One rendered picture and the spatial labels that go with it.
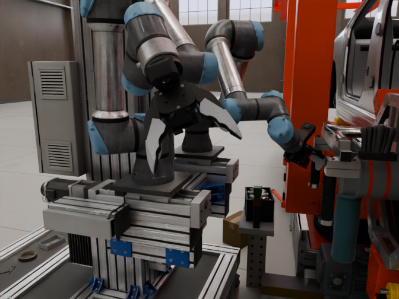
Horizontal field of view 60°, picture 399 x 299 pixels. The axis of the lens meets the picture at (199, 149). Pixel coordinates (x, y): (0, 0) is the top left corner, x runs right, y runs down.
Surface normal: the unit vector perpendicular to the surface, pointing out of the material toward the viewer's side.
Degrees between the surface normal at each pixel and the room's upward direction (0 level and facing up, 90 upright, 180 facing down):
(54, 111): 90
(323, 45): 90
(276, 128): 60
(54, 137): 90
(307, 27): 90
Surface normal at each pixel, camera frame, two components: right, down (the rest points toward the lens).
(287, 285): 0.00, -0.97
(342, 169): -0.22, 0.22
